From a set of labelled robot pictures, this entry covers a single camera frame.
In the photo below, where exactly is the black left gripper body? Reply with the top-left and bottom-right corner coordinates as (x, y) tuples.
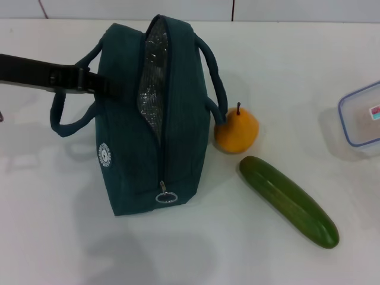
(0, 53), (91, 96)

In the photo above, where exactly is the dark teal insulated lunch bag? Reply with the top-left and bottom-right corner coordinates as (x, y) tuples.
(49, 14), (229, 219)

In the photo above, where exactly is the orange yellow pear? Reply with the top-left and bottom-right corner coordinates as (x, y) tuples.
(214, 102), (260, 154)

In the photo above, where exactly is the green cucumber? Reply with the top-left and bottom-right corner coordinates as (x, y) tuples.
(239, 156), (340, 250)

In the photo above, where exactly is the clear blue-rimmed plastic food box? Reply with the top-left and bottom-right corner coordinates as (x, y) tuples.
(337, 80), (380, 157)

